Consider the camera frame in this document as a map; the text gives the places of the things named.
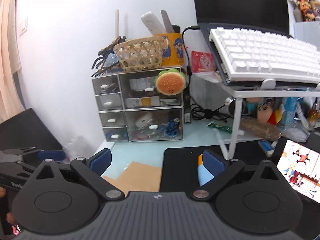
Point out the woven bamboo basket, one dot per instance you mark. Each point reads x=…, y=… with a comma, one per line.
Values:
x=140, y=54

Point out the blue sunscreen bottle orange cap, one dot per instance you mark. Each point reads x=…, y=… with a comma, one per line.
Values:
x=204, y=176

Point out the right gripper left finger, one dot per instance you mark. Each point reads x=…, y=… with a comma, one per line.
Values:
x=90, y=170

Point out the white metal laptop stand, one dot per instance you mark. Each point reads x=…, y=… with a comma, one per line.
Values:
x=267, y=89

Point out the brown granola snack bag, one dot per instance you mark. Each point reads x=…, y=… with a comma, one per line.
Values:
x=263, y=130

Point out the white drawer organizer cabinet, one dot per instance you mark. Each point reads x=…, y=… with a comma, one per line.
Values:
x=120, y=92

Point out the white remote control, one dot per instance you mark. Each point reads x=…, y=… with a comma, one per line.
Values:
x=152, y=23

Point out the blue white eraser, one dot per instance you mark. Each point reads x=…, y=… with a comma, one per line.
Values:
x=267, y=147

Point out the yellow cartoon pen cup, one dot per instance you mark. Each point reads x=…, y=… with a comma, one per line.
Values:
x=173, y=50

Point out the white mechanical keyboard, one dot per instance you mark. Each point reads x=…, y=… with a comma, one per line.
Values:
x=251, y=55

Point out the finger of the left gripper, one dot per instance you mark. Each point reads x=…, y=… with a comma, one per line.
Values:
x=55, y=155

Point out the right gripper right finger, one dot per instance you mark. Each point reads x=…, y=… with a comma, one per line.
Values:
x=224, y=172

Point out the brown cardboard sheet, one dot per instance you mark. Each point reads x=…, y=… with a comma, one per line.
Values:
x=138, y=177

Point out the pile of hair claw clips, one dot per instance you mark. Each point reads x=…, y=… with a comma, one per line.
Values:
x=107, y=61

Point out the black box on floor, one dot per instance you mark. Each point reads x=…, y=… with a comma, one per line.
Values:
x=27, y=130

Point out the hamburger plush toy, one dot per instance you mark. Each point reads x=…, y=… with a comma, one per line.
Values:
x=170, y=82

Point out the black power adapter with cable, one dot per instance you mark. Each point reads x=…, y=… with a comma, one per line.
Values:
x=200, y=107

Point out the cartoon boy plush doll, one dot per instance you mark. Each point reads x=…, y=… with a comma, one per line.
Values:
x=266, y=110

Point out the clear large bottom drawer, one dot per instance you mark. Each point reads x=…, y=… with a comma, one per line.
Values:
x=155, y=125

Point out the green toothpaste tube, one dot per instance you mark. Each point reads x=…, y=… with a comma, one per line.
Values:
x=224, y=128

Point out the person's left hand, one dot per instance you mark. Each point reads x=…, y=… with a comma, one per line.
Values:
x=7, y=214

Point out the smartphone showing cartoon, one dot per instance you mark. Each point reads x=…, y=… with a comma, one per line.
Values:
x=300, y=166

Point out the red snack packet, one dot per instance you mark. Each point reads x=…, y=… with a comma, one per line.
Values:
x=202, y=62

